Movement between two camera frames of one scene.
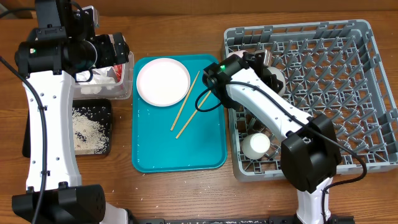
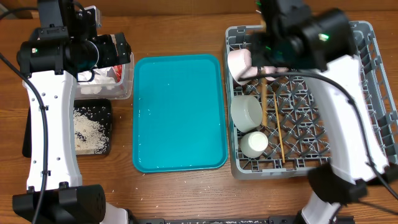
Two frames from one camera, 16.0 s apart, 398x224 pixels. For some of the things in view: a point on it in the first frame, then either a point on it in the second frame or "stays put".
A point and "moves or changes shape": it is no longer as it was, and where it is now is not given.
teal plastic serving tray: x=169 y=134 stays put
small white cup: x=255 y=145 stays put
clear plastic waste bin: x=110 y=82 stays put
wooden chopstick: x=185 y=102 moves or changes shape
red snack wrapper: x=117 y=68 stays put
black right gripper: x=274 y=80 → x=262 y=45
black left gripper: x=109 y=56 stays put
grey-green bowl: x=268 y=71 → x=246 y=111
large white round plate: x=163 y=82 moves or changes shape
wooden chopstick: x=186 y=124 moves or changes shape
